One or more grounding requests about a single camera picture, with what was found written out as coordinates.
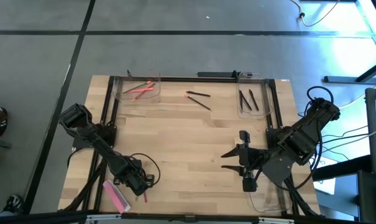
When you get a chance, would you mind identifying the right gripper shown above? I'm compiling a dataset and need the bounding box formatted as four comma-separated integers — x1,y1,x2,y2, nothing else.
220,129,270,193

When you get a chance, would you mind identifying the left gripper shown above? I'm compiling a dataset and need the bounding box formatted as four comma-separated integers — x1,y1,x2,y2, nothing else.
112,151,156,197

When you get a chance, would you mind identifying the red pencil orange eraser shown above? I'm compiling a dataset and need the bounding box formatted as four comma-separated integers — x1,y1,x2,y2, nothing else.
131,82,157,102

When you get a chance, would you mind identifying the green pencil orange eraser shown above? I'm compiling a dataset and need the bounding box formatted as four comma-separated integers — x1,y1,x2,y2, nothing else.
122,80,152,95

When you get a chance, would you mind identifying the pink rectangular eraser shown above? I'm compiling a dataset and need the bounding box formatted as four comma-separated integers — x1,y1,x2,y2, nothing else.
102,179,132,214

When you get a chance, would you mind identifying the clear plastic bin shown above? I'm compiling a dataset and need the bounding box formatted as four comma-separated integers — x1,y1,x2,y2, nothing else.
242,151,293,214
236,73,274,121
118,70,162,101

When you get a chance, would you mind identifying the black pencil orange eraser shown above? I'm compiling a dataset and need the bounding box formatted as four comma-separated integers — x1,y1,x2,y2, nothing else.
184,95,212,111

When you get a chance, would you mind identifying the black flat metal bar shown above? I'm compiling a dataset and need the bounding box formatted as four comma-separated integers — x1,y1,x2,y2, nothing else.
196,70,254,78

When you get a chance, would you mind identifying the white paper sheet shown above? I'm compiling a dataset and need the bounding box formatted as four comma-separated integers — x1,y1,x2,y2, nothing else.
313,154,337,195

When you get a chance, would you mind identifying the black beam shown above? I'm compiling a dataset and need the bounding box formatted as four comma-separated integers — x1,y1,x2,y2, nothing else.
311,154,372,182

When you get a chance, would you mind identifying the grey cabinet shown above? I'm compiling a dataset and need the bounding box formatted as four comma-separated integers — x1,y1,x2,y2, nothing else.
364,86,376,178

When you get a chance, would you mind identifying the dark cabinet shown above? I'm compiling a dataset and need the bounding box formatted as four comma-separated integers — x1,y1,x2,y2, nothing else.
357,169,376,224

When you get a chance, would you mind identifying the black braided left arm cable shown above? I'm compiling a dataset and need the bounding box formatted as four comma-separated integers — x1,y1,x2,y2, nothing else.
130,152,162,187

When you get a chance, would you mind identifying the black and silver rail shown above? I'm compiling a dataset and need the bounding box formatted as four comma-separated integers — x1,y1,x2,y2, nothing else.
58,211,324,224

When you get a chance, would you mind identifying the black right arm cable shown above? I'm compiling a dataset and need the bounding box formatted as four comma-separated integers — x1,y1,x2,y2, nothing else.
306,86,334,104

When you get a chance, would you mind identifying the black table frame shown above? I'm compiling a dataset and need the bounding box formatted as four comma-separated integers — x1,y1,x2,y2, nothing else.
58,75,323,218

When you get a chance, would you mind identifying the black desk leg frame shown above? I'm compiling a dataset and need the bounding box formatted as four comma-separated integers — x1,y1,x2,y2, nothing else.
323,57,376,85

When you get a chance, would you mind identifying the long white cable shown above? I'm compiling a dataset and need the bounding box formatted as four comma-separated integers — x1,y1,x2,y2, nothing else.
338,77,376,110

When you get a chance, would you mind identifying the white cable with plug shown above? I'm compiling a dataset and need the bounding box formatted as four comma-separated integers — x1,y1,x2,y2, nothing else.
289,0,341,28

